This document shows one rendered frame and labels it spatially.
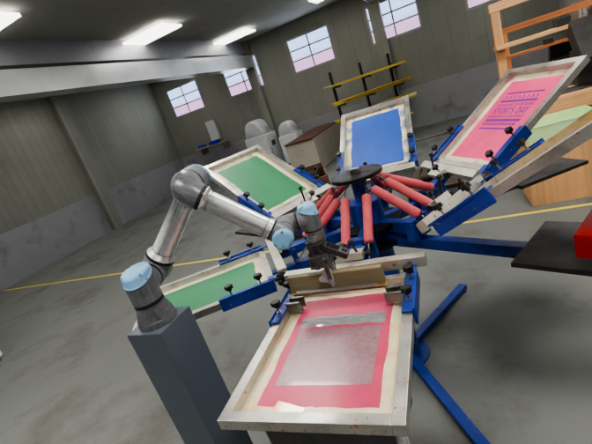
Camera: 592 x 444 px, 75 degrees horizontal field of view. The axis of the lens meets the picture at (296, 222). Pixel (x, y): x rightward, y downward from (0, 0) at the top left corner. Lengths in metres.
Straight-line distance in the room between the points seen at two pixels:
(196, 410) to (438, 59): 10.61
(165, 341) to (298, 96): 11.09
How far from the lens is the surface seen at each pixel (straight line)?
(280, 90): 12.44
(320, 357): 1.47
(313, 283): 1.63
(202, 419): 1.76
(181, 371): 1.63
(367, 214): 2.06
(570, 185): 4.80
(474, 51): 11.43
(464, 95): 11.49
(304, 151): 9.69
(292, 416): 1.26
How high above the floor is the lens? 1.83
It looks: 17 degrees down
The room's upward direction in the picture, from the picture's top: 19 degrees counter-clockwise
